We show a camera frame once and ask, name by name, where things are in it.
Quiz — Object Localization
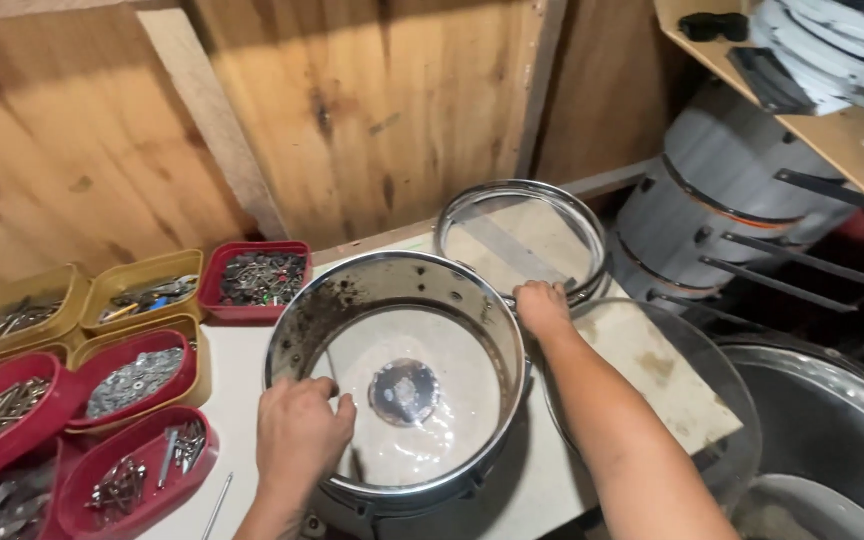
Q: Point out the person's left hand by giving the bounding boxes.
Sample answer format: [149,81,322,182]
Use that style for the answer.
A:
[255,375,359,498]

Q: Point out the person's right hand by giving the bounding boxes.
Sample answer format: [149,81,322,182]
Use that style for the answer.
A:
[513,280,576,343]

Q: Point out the steel drum shell with head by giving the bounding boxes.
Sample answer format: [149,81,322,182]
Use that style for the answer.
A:
[264,250,534,540]

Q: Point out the grey flat metal strip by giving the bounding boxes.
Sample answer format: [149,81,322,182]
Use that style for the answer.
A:
[459,216,579,292]

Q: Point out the chrome drum hoop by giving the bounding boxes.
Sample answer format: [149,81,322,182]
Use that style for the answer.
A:
[434,179,615,309]

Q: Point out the stack of grey drum shells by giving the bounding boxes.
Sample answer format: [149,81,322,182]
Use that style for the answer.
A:
[610,81,862,316]

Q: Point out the clear drumhead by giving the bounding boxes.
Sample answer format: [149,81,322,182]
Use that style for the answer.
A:
[540,297,765,515]

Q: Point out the black metal rack bars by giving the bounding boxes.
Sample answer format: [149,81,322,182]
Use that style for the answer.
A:
[645,168,864,331]

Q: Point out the red tray of black screws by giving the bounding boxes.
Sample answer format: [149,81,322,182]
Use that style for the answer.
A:
[197,240,314,326]

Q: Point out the large steel drum shell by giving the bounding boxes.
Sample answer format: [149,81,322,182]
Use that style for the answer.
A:
[715,336,864,540]

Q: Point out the white drumhead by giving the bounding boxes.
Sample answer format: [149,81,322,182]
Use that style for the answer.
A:
[730,473,864,540]

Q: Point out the empty-looking yellow tray under washers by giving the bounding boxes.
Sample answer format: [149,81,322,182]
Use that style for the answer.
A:
[66,313,213,439]

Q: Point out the wooden shelf with drum hoops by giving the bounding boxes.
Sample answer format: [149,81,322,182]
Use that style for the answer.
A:
[653,0,864,243]

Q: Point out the thin metal rod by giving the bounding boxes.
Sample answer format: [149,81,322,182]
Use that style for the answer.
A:
[201,471,235,540]

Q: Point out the yellow tray of small tools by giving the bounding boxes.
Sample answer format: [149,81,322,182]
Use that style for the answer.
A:
[80,249,205,336]

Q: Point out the red tray of silver washers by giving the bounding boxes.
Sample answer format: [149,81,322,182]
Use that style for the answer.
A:
[65,329,200,433]

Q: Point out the red tray of tension rods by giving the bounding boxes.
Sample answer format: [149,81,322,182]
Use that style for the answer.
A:
[56,405,221,540]

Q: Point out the yellow tray of long screws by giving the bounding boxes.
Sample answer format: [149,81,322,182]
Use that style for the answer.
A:
[0,263,93,369]

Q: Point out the red tray of brass screws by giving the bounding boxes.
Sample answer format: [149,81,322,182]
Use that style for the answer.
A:
[0,351,82,490]

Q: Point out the red tray of metal brackets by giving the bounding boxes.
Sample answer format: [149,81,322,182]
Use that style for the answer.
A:
[0,442,67,540]

